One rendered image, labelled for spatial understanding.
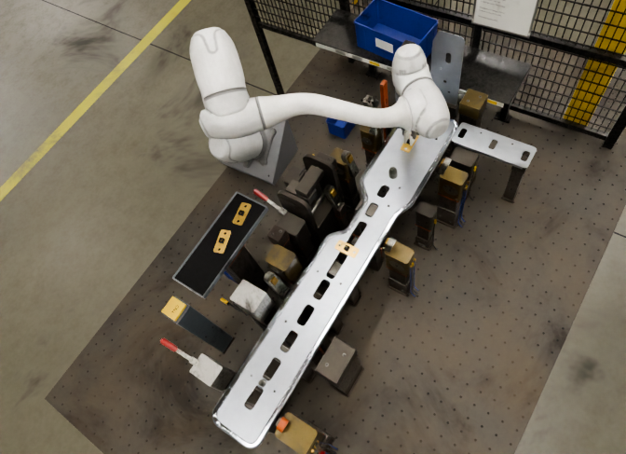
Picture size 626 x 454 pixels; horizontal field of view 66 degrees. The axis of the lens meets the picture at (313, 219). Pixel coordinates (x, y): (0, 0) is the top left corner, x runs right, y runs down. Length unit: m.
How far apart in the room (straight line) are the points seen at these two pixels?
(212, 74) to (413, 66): 0.58
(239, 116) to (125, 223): 2.05
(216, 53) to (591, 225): 1.54
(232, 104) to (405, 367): 1.11
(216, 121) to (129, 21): 3.31
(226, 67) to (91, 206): 2.30
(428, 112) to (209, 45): 0.65
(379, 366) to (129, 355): 1.02
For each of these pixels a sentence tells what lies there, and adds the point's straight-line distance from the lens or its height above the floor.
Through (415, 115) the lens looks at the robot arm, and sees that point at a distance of 1.41.
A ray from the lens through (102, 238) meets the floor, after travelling 3.42.
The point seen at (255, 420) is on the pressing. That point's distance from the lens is 1.62.
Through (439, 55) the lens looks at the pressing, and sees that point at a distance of 1.87.
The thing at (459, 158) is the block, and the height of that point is 0.98.
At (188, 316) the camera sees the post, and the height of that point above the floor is 1.11.
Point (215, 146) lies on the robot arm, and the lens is 2.03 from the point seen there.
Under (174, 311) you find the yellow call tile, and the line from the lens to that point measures 1.62.
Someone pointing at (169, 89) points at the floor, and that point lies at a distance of 3.93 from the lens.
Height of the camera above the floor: 2.55
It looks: 61 degrees down
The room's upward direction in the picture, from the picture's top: 21 degrees counter-clockwise
